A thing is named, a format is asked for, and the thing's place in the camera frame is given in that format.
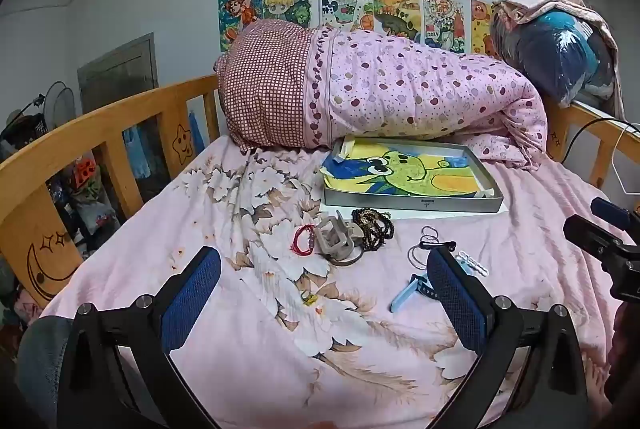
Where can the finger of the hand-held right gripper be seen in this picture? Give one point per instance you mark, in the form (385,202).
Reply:
(607,211)
(590,234)

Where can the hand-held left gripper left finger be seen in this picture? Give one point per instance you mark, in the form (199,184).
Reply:
(192,294)

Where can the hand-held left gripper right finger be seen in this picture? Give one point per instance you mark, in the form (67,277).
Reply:
(455,294)

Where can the grey shallow box tray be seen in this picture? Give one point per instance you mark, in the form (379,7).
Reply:
(480,204)

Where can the grey hair claw clip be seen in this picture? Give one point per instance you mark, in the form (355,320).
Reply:
(334,236)

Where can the person's right hand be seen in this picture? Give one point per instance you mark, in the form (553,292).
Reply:
(597,384)

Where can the white beaded hair clip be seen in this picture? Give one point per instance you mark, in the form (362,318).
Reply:
(474,265)

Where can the pink floral bed sheet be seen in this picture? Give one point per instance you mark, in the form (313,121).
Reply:
(250,269)

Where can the yellow green cartoon painting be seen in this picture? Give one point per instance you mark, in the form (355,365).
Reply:
(400,171)

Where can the pile of colourful clutter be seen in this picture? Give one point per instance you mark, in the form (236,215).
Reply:
(85,194)

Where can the light blue hanging cloth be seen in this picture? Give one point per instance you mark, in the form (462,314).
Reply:
(140,154)

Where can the grey blue cloth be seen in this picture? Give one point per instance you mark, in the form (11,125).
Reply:
(42,359)

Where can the blue plush in plastic bag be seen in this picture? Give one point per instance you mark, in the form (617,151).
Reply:
(555,54)

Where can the pink dotted rolled quilt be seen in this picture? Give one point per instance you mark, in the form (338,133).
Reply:
(380,89)

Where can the standing fan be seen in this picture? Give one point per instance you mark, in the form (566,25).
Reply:
(60,104)

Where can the grey door panel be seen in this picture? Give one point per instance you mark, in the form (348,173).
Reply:
(117,74)

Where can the black plastic basket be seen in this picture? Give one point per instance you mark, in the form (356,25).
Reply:
(25,129)

